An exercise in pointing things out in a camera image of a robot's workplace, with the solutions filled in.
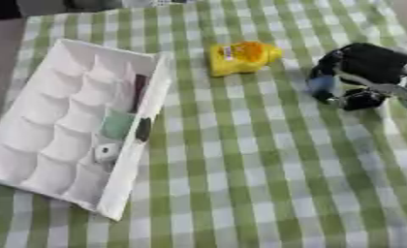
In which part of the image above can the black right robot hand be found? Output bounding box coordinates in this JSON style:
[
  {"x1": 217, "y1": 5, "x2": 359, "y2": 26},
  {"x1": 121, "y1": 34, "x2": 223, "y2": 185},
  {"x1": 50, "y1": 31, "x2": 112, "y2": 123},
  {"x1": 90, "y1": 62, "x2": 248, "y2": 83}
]
[{"x1": 305, "y1": 42, "x2": 407, "y2": 112}]

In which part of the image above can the white compartment box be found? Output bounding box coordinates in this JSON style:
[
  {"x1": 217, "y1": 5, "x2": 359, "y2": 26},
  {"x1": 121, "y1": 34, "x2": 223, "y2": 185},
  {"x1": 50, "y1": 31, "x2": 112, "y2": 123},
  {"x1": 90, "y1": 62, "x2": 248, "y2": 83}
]
[{"x1": 0, "y1": 38, "x2": 175, "y2": 223}]

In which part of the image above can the yellow snack bag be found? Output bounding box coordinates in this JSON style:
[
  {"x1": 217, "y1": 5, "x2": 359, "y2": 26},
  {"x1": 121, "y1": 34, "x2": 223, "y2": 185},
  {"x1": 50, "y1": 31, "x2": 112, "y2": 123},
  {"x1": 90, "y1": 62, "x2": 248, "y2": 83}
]
[{"x1": 206, "y1": 40, "x2": 285, "y2": 78}]

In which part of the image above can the dark maroon stick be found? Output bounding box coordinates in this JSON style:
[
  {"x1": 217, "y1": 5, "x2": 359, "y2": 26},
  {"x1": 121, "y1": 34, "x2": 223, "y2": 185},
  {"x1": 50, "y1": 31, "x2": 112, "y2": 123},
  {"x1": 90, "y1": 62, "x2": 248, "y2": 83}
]
[{"x1": 127, "y1": 74, "x2": 151, "y2": 114}]

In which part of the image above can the small black oval object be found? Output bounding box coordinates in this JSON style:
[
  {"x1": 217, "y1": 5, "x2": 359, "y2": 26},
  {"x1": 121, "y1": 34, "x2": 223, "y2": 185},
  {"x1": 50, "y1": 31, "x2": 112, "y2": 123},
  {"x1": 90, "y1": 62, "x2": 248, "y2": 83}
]
[{"x1": 134, "y1": 116, "x2": 155, "y2": 142}]

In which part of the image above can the mint green block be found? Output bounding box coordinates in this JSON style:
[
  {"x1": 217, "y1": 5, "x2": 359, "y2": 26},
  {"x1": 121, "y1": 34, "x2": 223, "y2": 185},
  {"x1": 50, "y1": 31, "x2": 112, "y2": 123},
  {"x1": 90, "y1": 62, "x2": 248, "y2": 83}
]
[{"x1": 100, "y1": 109, "x2": 136, "y2": 141}]

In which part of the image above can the small white round object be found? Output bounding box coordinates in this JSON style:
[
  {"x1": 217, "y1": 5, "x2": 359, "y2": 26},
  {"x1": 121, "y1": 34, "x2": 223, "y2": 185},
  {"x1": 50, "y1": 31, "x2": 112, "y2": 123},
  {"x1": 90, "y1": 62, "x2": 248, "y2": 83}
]
[{"x1": 91, "y1": 142, "x2": 122, "y2": 165}]

